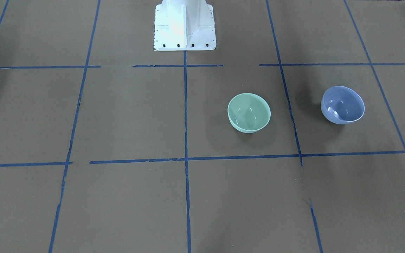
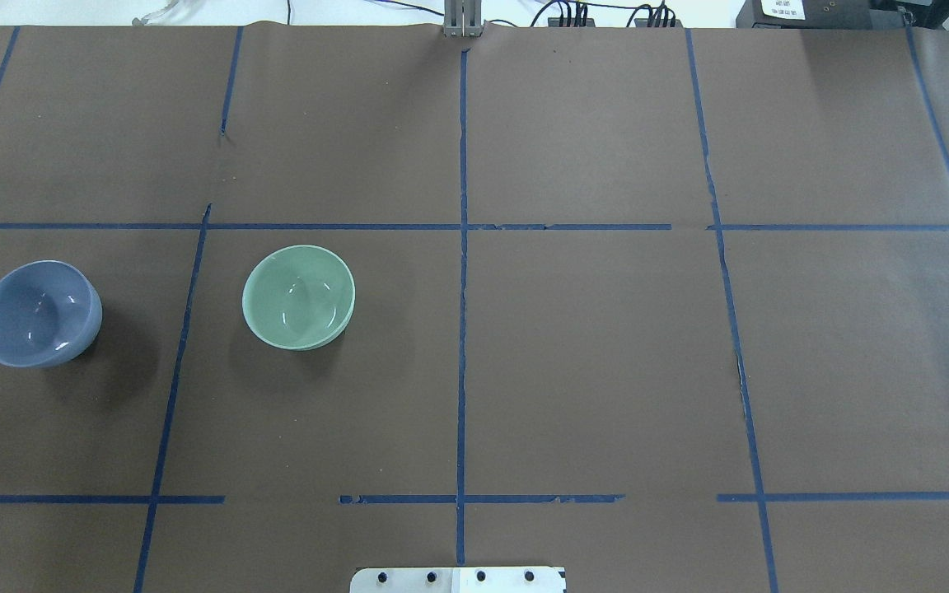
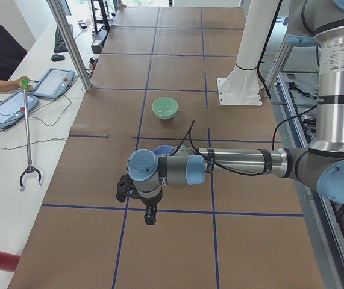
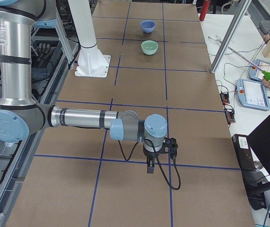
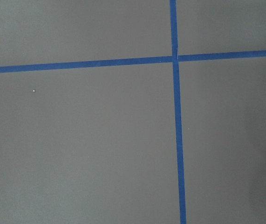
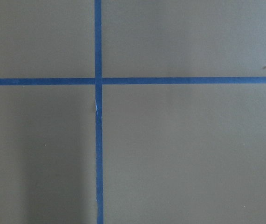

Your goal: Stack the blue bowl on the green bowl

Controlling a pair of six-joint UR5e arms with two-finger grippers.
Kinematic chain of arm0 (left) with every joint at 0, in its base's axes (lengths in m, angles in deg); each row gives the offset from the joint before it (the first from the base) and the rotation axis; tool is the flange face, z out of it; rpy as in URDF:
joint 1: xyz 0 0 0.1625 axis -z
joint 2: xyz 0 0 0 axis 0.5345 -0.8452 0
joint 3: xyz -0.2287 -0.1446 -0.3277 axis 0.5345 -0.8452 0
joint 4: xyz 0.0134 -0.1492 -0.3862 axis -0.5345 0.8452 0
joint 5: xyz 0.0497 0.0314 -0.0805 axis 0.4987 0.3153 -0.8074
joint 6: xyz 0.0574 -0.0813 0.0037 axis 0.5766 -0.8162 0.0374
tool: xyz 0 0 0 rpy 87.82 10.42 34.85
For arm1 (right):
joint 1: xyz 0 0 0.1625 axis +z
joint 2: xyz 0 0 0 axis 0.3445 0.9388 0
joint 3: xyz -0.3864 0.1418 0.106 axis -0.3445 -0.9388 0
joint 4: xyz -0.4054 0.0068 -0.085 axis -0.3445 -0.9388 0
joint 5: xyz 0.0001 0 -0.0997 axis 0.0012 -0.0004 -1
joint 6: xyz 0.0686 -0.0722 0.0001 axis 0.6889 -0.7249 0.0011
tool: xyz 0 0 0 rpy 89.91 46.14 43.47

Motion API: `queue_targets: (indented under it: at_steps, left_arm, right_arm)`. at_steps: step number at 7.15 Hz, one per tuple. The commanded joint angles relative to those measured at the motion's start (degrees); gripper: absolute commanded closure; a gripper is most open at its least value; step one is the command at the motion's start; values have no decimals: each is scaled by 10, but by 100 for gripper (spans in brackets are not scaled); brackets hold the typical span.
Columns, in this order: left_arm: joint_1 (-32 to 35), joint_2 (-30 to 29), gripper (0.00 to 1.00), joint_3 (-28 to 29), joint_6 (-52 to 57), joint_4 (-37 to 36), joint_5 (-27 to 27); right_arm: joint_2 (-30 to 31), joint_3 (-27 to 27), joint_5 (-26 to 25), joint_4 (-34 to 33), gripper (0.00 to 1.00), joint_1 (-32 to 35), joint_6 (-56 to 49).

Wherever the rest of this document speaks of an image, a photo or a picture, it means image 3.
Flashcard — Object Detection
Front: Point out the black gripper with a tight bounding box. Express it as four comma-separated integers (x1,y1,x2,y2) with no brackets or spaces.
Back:
140,192,163,225

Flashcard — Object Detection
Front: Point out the blue bowl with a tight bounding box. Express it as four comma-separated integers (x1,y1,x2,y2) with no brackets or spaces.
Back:
153,144,174,156

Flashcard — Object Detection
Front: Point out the green handled reacher grabber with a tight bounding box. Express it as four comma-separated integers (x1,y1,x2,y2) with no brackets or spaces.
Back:
19,90,42,192

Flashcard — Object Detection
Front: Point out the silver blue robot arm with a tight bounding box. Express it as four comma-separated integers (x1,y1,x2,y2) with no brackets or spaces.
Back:
116,1,344,225

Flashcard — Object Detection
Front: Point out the green bowl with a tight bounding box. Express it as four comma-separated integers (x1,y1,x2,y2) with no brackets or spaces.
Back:
152,97,178,120

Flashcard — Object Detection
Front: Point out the person's hand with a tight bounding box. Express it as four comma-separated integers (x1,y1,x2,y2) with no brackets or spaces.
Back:
17,76,33,92

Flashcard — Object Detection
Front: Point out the teach pendant far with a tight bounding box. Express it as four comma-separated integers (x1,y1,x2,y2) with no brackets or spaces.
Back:
31,68,75,99

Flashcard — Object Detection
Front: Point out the teach pendant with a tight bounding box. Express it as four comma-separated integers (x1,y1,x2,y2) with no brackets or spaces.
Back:
31,68,75,99
0,90,25,129

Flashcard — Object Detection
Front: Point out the teach pendant near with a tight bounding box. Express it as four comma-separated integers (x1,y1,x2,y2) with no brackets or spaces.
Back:
0,90,25,129

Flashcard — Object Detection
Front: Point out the black computer mouse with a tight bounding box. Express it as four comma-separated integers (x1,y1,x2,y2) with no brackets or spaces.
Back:
51,54,65,62

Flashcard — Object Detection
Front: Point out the black keyboard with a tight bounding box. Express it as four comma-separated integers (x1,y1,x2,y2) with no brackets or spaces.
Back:
54,27,68,54

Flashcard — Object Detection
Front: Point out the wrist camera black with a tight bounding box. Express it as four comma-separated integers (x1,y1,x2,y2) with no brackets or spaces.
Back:
116,175,137,203

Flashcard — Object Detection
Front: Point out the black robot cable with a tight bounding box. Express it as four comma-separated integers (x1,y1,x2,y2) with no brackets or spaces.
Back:
170,120,311,177

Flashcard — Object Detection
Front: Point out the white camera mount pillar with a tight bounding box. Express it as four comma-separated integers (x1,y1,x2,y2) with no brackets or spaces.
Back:
217,0,281,106

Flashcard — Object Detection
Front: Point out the aluminium frame post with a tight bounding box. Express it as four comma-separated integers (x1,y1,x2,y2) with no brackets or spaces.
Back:
47,0,92,92

